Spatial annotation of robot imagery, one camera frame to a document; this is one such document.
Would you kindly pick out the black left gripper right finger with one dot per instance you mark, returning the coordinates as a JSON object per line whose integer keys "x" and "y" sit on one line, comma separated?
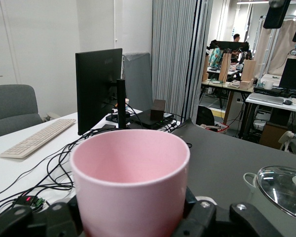
{"x": 212, "y": 222}

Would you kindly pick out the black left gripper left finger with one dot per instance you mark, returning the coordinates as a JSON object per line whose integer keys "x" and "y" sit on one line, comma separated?
{"x": 39, "y": 222}

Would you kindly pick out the pink cup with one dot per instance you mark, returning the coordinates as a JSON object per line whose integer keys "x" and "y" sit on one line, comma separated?
{"x": 130, "y": 187}

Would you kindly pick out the small paper cup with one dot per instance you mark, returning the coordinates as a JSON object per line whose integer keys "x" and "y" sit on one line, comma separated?
{"x": 127, "y": 101}

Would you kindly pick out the small green circuit board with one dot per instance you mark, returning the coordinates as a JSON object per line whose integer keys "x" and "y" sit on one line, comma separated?
{"x": 38, "y": 203}

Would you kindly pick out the black device with red light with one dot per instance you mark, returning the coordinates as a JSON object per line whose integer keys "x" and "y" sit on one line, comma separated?
{"x": 24, "y": 199}

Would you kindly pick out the beige curtain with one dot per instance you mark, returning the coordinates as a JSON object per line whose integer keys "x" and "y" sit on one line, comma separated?
{"x": 276, "y": 49}

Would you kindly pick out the black background monitor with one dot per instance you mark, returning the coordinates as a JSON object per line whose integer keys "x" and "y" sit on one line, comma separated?
{"x": 293, "y": 74}

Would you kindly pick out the person in black shirt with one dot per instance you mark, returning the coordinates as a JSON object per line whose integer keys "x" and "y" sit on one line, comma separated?
{"x": 236, "y": 37}

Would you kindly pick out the white desk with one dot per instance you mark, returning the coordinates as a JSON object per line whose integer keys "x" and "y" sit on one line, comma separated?
{"x": 5, "y": 172}

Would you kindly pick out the white mug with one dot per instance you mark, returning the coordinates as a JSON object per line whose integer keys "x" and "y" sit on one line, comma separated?
{"x": 269, "y": 84}

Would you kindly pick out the black computer mouse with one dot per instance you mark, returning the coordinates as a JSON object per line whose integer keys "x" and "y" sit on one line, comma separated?
{"x": 287, "y": 102}

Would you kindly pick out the tall light wooden box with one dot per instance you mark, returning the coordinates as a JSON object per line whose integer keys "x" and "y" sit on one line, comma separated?
{"x": 224, "y": 69}

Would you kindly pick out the silver keyboard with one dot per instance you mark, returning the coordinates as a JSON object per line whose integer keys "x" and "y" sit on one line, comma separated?
{"x": 266, "y": 98}

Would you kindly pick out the large glass pot lid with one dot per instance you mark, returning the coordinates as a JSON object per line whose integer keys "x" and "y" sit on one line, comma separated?
{"x": 281, "y": 187}

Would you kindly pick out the white work table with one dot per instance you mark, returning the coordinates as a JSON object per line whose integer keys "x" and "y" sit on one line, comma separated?
{"x": 261, "y": 105}

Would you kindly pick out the beige keyboard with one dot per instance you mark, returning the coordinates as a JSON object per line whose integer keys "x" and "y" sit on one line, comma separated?
{"x": 37, "y": 138}

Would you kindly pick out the wooden work table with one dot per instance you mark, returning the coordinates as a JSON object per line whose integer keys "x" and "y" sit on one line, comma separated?
{"x": 219, "y": 84}

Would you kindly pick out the red and white basket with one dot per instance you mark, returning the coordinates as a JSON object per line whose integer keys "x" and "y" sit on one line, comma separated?
{"x": 220, "y": 128}

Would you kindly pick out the brown cardboard box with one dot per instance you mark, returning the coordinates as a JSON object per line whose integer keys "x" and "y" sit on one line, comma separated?
{"x": 271, "y": 135}

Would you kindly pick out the black backpack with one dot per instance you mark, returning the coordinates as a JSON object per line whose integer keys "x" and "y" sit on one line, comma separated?
{"x": 204, "y": 116}

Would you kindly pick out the grey ribbed curtain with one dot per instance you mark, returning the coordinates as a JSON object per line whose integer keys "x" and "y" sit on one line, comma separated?
{"x": 170, "y": 49}

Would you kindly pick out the grey office chair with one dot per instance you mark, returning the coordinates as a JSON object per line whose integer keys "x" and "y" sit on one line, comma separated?
{"x": 12, "y": 106}

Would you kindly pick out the dark brown wooden block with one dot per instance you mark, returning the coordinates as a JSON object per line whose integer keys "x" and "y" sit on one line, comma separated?
{"x": 158, "y": 108}

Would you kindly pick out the flat black box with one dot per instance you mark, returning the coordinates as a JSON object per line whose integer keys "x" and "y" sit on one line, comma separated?
{"x": 141, "y": 117}

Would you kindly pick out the black monitor stand pole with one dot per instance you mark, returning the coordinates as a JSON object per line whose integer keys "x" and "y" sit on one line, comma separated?
{"x": 121, "y": 103}

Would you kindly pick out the black computer monitor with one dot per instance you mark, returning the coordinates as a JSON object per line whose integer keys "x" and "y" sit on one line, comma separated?
{"x": 96, "y": 86}

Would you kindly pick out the grey padded panel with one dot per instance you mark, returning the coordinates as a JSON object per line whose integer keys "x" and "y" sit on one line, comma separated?
{"x": 138, "y": 79}

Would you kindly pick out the black camera rig bar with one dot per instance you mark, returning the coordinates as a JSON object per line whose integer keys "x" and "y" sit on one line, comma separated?
{"x": 229, "y": 45}

